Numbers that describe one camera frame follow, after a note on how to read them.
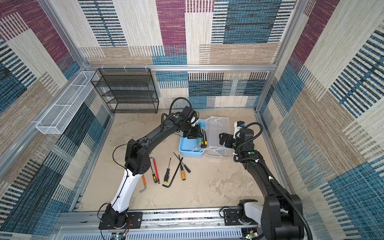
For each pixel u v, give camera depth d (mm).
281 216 403
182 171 885
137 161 592
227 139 754
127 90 1095
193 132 828
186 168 894
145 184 848
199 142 897
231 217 738
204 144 912
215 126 1017
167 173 883
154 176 871
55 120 702
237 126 757
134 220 734
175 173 890
